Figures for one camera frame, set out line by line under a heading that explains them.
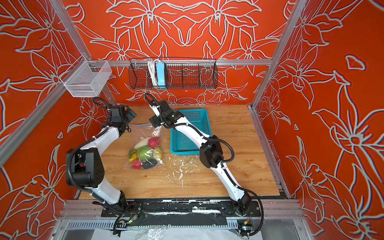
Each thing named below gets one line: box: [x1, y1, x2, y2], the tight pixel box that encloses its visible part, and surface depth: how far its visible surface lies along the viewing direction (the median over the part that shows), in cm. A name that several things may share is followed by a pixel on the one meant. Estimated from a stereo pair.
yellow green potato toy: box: [153, 147, 163, 160], surface depth 89 cm
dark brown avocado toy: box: [142, 158, 158, 169], surface depth 85 cm
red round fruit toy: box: [148, 136, 161, 149], surface depth 91 cm
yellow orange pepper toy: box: [129, 152, 137, 163], surface depth 87 cm
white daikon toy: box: [133, 137, 152, 150], surface depth 95 cm
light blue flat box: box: [156, 62, 166, 86], surface depth 91 cm
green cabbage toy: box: [136, 145, 154, 161], surface depth 86 cm
